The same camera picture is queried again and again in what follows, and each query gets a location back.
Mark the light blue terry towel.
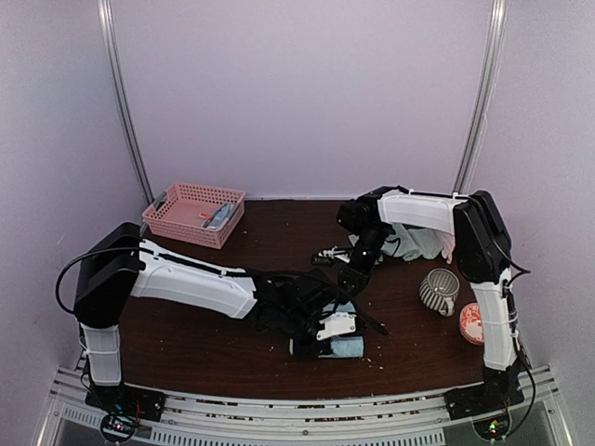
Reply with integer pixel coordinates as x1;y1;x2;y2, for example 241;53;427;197
296;303;364;360

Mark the blue polka dot striped towel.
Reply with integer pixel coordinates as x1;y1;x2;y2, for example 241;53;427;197
201;202;243;230

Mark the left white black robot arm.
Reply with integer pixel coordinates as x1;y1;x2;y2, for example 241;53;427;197
54;222;338;413

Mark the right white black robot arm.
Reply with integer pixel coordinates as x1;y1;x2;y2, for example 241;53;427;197
337;186;521;411

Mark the pale green terry towel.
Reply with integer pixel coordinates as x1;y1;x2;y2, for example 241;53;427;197
376;224;443;265

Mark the grey striped ceramic mug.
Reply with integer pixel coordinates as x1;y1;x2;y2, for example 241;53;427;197
419;269;460;317

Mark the pink cloth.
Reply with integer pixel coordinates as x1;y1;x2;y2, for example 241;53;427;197
436;231;456;264

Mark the orange patterned ceramic bowl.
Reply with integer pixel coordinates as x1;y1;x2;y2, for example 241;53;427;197
458;303;484;346

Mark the pink perforated plastic basket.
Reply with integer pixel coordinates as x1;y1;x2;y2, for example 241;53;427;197
142;182;245;249

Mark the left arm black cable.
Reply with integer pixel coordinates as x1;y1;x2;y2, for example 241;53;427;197
334;282;390;336

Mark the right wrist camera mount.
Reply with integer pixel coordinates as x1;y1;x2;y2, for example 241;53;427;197
311;246;352;267

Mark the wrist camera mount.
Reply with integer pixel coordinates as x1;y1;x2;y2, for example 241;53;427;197
316;311;357;341
311;246;352;267

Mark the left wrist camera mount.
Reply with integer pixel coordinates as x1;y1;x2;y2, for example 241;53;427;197
316;311;357;341

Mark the front aluminium rail base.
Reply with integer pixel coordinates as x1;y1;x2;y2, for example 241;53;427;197
33;366;579;445

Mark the right aluminium frame post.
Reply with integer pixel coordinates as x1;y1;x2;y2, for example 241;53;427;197
453;0;508;194

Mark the aluminium frame post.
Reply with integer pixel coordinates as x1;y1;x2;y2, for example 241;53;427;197
97;0;154;204
453;0;508;194

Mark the left aluminium frame post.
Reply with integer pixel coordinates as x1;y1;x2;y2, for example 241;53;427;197
97;0;154;204

